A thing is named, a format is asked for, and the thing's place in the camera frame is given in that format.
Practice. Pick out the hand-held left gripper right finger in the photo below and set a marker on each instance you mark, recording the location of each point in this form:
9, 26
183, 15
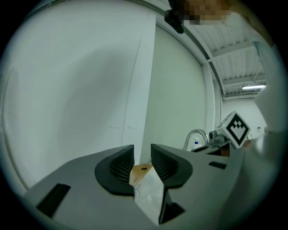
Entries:
202, 179

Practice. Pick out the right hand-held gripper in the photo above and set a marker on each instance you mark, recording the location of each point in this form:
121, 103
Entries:
237, 129

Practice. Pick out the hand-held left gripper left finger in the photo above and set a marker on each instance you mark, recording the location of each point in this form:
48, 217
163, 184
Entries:
85, 179

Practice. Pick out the chrome curved faucet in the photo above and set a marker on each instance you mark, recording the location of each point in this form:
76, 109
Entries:
198, 132

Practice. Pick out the long ceiling light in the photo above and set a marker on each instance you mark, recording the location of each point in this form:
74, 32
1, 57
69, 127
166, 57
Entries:
253, 87

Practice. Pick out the white and brown paper packet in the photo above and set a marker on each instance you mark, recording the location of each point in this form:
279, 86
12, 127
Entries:
148, 191

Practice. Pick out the black head-worn camera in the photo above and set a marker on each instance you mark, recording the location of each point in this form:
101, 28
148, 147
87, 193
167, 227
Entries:
174, 19

